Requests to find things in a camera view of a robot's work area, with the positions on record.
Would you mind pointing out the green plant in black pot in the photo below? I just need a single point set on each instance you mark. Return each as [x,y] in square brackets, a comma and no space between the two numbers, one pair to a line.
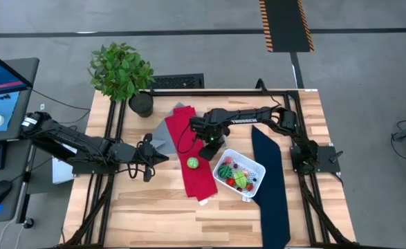
[119,72]

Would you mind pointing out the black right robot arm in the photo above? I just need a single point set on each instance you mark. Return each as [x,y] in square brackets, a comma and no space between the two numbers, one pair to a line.
[265,117]

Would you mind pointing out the white perforated plastic basket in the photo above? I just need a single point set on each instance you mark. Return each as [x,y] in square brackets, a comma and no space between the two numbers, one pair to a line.
[254,164]

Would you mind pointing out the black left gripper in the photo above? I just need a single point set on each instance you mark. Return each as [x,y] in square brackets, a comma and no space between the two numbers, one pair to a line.
[147,155]

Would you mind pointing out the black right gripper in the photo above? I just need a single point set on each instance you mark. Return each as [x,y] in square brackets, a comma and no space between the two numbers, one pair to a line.
[209,128]

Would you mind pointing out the dark green watermelon toy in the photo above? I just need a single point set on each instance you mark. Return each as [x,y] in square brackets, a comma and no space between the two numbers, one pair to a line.
[225,171]

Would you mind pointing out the green cabbage toy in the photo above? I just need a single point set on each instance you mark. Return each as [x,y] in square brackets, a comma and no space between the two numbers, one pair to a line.
[193,163]

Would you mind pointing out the light green starfruit toy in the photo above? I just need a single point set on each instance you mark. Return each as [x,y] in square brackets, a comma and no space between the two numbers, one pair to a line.
[240,179]

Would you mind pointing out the grey cloth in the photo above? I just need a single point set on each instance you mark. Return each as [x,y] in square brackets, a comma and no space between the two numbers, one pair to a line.
[161,138]

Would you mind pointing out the pink peach toy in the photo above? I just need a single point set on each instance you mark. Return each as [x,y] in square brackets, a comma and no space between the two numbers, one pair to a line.
[227,160]

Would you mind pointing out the grey desk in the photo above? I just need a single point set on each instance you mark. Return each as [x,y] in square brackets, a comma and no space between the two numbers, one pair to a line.
[16,173]

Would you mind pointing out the white card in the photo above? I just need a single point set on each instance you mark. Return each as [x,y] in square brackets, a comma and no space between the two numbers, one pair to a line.
[203,202]

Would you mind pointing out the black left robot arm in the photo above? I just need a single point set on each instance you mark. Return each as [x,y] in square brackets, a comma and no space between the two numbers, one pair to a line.
[81,141]

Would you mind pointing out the red cloth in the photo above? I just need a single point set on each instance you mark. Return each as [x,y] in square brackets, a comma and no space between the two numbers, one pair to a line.
[178,124]

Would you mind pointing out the black mat with hazard stripes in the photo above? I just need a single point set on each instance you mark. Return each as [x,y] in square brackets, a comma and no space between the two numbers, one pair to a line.
[285,26]

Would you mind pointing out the black aluminium table frame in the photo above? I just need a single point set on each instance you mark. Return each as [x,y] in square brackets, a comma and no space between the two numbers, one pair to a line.
[118,114]

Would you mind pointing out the navy blue cloth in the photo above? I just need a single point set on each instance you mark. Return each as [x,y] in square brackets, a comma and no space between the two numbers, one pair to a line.
[272,180]

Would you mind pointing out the red fruit toy green leaves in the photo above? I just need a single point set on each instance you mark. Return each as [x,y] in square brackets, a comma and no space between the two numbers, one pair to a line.
[249,186]

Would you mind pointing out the white paper label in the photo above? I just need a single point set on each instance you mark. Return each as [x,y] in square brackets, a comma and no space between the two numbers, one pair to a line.
[246,198]

